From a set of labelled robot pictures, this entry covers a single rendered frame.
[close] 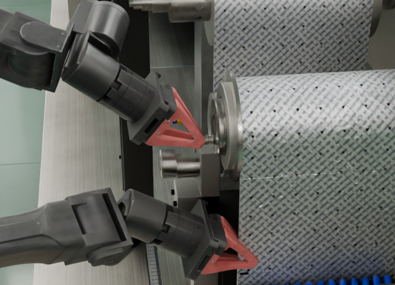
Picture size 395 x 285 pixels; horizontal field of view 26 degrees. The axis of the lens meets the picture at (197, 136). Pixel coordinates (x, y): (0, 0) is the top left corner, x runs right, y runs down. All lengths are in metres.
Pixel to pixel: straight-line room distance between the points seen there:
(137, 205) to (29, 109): 2.95
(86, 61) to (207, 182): 0.26
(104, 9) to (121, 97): 0.12
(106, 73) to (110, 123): 0.84
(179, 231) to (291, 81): 0.24
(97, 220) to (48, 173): 0.69
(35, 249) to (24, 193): 2.38
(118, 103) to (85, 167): 0.67
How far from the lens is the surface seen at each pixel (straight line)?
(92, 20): 1.10
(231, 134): 1.07
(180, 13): 1.29
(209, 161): 1.16
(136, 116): 1.08
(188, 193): 1.19
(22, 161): 3.59
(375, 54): 1.57
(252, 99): 1.07
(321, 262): 1.20
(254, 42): 1.27
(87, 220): 1.04
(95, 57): 1.05
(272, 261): 1.18
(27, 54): 1.04
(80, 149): 1.79
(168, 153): 1.17
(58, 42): 1.05
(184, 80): 2.08
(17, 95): 4.15
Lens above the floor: 1.78
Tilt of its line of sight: 29 degrees down
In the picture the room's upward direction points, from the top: straight up
